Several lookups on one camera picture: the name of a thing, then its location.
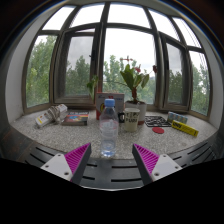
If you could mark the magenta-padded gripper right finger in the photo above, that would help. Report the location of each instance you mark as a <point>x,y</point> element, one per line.
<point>165,166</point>

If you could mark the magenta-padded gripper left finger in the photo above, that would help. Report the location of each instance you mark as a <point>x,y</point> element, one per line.
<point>56,165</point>

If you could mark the clear blue-capped water bottle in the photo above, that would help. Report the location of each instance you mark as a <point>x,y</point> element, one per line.
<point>108,130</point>

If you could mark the flat round red coaster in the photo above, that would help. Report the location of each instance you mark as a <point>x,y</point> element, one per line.
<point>158,130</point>

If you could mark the yellow box with black lettering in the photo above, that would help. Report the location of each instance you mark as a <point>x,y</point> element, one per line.
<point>185,128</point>

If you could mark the colourful book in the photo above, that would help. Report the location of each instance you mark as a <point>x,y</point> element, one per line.
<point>76,119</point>

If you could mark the dark slatted panel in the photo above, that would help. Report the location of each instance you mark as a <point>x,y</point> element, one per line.
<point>110,173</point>

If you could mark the white mug with black lettering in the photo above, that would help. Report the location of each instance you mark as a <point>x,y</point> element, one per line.
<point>131,120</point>

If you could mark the white and red filament box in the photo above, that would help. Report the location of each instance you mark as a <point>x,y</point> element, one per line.
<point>101,103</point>

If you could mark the potted red-flowered plant, white pot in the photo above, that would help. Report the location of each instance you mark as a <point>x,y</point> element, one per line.
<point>133,80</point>

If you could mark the dark-framed window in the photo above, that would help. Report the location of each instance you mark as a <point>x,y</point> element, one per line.
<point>100,40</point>

